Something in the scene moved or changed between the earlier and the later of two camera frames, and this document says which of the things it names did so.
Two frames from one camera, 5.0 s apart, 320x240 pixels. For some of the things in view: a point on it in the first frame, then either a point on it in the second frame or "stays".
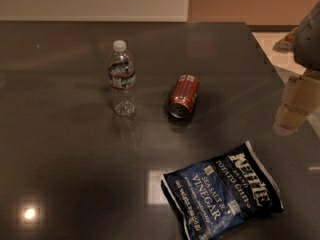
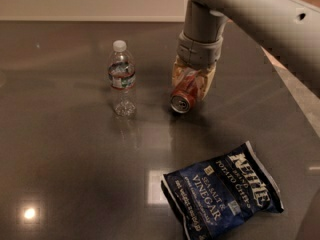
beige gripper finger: [302, 93] to [178, 72]
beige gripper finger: [288, 119] to [204, 80]
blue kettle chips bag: [212, 200] stays
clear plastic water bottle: [121, 72] stays
